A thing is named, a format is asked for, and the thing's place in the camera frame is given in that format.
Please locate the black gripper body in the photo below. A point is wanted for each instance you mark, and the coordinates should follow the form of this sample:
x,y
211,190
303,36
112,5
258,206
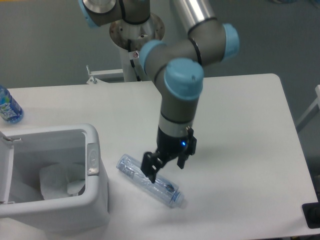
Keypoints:
x,y
170,148

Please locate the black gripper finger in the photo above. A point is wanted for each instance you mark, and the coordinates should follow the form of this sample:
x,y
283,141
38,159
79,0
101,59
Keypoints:
x,y
151,164
188,149

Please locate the white plastic wrapper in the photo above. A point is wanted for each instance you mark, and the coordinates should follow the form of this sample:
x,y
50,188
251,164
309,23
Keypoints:
x,y
62,180

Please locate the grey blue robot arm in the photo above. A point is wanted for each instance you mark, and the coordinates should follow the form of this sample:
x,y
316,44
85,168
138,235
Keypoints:
x,y
176,71

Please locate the white trash can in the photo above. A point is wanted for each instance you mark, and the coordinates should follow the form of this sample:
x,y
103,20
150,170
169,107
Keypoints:
x,y
23,152

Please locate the black clamp at table edge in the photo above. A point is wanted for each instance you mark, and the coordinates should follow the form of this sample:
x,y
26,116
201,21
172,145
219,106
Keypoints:
x,y
312,214

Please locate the blue labelled water bottle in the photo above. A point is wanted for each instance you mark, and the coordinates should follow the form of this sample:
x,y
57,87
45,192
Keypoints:
x,y
10,111

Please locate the white pedestal base frame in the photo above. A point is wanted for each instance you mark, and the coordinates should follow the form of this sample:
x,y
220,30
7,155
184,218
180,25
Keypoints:
x,y
105,76

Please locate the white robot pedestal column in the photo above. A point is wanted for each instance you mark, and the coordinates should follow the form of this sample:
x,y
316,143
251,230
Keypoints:
x,y
130,38

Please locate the white frame at right edge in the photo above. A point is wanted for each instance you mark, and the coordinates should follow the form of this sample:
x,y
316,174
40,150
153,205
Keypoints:
x,y
310,112

